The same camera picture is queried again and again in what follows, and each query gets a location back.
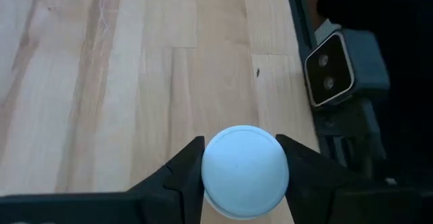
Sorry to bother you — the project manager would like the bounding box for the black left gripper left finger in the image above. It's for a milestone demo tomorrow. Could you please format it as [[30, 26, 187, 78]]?
[[0, 135, 206, 224]]

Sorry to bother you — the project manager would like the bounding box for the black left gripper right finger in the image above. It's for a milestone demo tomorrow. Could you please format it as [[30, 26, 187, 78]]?
[[275, 133, 433, 224]]

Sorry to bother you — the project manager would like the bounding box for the white pill bottle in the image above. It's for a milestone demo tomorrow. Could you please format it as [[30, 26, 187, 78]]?
[[200, 125, 290, 221]]

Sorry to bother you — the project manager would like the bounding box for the black bulky equipment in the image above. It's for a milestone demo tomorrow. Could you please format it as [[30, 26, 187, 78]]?
[[316, 0, 433, 187]]

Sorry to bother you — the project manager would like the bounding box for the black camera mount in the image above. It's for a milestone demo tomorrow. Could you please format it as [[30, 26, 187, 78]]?
[[311, 97, 387, 179]]

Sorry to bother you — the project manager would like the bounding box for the grey table-level camera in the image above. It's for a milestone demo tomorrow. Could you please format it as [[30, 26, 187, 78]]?
[[303, 28, 391, 110]]

